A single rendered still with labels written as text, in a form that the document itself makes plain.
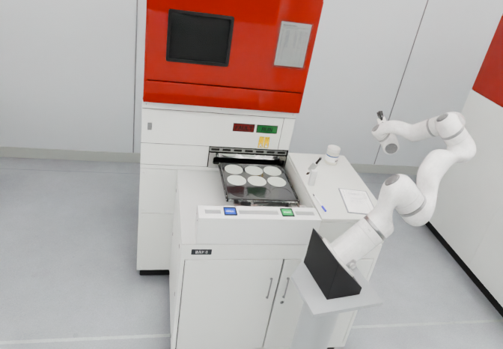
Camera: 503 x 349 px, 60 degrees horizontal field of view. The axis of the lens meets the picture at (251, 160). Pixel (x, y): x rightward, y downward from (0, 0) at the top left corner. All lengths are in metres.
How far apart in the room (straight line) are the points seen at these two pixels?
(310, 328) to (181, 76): 1.29
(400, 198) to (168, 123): 1.22
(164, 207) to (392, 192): 1.35
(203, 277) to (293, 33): 1.22
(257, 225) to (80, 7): 2.38
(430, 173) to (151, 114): 1.35
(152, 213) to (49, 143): 1.76
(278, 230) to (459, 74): 3.09
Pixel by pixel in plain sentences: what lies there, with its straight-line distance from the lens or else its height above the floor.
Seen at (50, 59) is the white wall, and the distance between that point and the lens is 3.85.
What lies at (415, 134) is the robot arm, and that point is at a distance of 2.27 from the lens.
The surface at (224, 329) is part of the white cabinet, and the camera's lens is 2.36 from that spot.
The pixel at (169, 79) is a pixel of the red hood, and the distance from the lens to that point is 2.17.
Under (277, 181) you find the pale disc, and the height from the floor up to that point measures 0.90.
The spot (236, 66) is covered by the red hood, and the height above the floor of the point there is 1.45.
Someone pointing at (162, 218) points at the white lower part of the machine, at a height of 0.48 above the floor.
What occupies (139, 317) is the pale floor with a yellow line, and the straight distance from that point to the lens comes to 2.74.
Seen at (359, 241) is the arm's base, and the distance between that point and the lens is 1.78.
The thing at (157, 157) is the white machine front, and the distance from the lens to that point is 2.40.
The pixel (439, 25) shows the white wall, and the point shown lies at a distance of 4.37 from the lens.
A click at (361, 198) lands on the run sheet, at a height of 0.97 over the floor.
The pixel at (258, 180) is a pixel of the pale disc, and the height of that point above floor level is 0.90.
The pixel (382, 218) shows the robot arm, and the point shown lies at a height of 1.14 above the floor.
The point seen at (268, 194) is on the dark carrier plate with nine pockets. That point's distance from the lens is 2.19.
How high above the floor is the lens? 2.06
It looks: 28 degrees down
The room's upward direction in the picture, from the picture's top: 10 degrees clockwise
